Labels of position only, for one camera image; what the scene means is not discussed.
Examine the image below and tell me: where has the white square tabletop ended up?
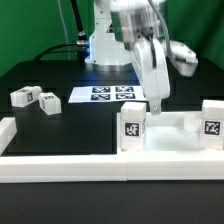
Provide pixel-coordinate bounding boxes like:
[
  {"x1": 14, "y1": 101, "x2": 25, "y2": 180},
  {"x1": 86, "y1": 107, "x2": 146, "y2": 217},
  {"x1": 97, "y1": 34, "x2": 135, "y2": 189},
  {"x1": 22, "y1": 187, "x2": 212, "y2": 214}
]
[{"x1": 117, "y1": 112, "x2": 224, "y2": 161}]

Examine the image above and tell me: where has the white L-shaped obstacle fence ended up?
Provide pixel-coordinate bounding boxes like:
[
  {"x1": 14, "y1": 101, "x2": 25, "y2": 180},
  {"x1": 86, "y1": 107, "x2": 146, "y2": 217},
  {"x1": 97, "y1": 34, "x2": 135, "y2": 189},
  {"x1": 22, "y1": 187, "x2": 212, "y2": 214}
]
[{"x1": 0, "y1": 116, "x2": 224, "y2": 184}]

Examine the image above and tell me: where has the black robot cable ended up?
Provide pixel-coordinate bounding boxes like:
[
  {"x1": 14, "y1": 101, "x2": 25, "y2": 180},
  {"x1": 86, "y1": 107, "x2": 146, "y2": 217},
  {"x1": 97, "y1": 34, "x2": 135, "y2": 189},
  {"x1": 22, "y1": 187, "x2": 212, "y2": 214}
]
[{"x1": 33, "y1": 0, "x2": 90, "y2": 62}]

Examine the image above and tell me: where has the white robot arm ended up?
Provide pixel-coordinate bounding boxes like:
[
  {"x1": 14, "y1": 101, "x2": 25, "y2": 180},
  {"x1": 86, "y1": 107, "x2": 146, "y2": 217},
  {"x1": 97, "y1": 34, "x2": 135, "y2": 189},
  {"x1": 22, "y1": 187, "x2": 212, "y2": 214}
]
[{"x1": 85, "y1": 0, "x2": 170, "y2": 114}]

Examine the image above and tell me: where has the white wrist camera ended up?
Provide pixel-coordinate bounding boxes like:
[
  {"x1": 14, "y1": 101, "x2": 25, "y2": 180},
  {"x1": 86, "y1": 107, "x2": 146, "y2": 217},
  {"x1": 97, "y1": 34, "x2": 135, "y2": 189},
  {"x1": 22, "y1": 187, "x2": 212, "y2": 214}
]
[{"x1": 170, "y1": 41, "x2": 198, "y2": 77}]

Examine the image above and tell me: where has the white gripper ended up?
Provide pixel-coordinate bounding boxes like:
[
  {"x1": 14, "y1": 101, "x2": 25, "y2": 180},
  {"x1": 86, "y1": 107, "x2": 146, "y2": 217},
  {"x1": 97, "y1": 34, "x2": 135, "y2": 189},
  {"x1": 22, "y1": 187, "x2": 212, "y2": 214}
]
[{"x1": 130, "y1": 39, "x2": 170, "y2": 115}]

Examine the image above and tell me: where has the white sheet with fiducial tags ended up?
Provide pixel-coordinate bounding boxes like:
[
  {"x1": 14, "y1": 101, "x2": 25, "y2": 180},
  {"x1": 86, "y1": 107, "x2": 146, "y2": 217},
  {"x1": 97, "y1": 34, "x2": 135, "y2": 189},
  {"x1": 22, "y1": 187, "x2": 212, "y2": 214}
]
[{"x1": 69, "y1": 85, "x2": 146, "y2": 103}]

